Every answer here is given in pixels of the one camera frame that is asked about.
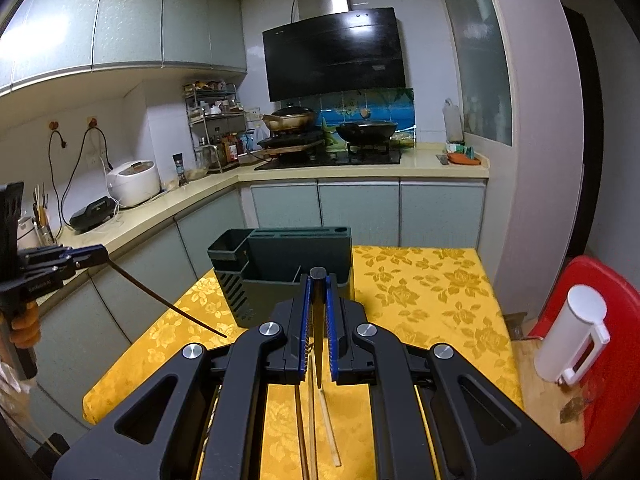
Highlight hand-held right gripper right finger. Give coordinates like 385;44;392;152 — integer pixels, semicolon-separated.
325;272;583;480

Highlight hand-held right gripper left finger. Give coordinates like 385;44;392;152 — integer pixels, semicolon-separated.
52;275;315;480

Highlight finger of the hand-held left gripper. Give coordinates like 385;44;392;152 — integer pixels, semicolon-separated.
21;262;77;282
19;244;108;269

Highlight dark green utensil holder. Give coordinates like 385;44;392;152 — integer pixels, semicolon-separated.
207;227;356;328

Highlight reddish brown chopstick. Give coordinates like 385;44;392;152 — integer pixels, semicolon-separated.
106;258;227;337

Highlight light bamboo chopstick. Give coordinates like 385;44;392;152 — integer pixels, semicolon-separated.
318;390;343;467
307;355;319;480

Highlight brown wooden chopstick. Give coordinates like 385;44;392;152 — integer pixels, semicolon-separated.
295;385;311;480

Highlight person's left hand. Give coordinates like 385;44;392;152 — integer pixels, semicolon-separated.
10;306;42;349

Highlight countertop chopstick cup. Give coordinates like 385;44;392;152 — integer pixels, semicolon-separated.
30;182;57;247

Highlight black sandwich maker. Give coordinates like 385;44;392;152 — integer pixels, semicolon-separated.
69;196;117;233

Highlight white rice cooker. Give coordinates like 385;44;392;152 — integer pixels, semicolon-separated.
106;160;162;208

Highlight yellow floral tablecloth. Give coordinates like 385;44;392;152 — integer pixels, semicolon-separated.
82;245;525;480

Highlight beige kitchen countertop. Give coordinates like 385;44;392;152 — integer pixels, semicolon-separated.
35;142;491;306

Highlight black gas stove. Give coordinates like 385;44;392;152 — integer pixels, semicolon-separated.
254;131;402;171

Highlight metal spice rack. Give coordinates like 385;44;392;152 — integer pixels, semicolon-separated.
182;80;248;173

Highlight black wok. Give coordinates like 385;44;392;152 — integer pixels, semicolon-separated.
334;120;399;145

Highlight orange tray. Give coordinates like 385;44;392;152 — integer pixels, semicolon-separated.
446;142;482;166

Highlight blue scenic tile panel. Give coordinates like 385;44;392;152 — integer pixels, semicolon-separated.
315;87;416;151

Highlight grey upper kitchen cabinets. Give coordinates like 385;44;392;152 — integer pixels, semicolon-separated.
0;0;248;96

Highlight white pitcher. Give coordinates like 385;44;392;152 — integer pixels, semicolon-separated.
534;285;612;383

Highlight white plastic bottle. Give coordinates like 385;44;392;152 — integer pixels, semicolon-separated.
443;99;465;143

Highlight black range hood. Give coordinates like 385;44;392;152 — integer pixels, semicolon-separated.
262;0;407;103

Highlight red plastic chair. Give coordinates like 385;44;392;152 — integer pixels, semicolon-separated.
527;255;640;478

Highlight frosted glass window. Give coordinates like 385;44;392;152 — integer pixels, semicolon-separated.
435;0;514;147

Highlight black power cable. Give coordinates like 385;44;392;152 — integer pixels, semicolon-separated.
48;129;69;228
61;125;110;228

